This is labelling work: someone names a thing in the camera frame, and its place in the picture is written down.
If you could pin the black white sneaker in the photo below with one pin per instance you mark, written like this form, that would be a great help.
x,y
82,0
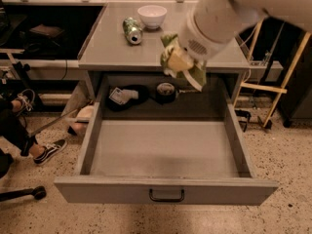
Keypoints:
x,y
51,149
26,99

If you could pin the grey cabinet counter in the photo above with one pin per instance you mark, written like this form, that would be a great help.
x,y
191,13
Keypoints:
x,y
107,49

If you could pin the black cloth with white tag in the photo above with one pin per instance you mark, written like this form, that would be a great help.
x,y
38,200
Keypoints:
x,y
123,98

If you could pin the black tape roll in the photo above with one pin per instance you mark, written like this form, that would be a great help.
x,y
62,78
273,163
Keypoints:
x,y
165,92

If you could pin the black white sneaker lower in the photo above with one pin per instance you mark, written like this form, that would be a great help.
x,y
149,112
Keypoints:
x,y
51,149

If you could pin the green soda can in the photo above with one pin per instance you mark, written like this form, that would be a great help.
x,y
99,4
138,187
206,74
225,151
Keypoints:
x,y
132,31

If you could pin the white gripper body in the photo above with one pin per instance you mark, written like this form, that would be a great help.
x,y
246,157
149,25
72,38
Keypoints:
x,y
194,42

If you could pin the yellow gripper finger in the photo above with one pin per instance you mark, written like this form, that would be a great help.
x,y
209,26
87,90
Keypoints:
x,y
180,60

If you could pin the green jalapeno chip bag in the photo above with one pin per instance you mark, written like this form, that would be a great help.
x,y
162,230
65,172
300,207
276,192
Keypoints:
x,y
195,76

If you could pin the black office chair base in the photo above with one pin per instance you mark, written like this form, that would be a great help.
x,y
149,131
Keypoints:
x,y
37,193

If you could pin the black drawer handle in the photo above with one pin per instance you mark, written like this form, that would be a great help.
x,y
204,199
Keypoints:
x,y
166,196

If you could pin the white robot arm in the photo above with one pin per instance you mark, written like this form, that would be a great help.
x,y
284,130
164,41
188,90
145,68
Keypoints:
x,y
211,24

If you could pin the grey open top drawer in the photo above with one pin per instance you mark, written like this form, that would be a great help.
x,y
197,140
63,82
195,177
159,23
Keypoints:
x,y
121,160

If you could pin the white ceramic bowl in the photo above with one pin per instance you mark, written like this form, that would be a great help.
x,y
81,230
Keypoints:
x,y
152,16

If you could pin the black white sneaker upper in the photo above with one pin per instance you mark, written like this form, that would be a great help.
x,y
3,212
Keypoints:
x,y
26,99

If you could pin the black trousered leg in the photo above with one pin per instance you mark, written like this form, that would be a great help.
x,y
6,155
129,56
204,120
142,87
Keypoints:
x,y
11,128

